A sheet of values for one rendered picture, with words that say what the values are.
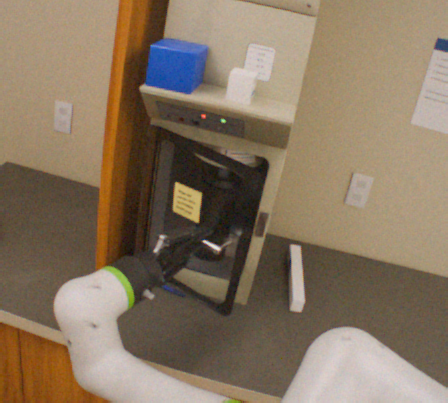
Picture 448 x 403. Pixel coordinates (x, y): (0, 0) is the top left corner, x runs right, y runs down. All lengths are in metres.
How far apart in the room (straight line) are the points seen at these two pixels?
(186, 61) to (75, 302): 0.51
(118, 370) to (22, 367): 0.62
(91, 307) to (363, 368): 0.45
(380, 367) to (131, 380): 0.40
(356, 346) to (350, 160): 0.98
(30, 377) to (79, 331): 0.62
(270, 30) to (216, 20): 0.12
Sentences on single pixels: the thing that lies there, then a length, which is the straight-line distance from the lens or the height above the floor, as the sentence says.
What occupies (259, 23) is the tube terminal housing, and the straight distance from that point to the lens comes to 1.09.
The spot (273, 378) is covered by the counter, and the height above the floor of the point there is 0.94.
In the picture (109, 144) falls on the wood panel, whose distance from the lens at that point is 1.16.
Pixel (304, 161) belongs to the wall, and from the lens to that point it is 1.62.
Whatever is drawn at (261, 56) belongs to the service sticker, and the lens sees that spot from 1.10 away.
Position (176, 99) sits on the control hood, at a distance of 1.04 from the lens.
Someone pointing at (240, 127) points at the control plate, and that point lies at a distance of 1.07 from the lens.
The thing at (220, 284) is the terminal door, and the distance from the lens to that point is 1.22.
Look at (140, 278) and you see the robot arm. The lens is 0.95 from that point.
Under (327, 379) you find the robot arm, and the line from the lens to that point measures 0.70.
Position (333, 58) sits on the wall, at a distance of 1.53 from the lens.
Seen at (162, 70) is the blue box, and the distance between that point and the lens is 1.04.
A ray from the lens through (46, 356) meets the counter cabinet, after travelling 1.39.
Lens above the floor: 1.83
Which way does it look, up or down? 27 degrees down
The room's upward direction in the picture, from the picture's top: 11 degrees clockwise
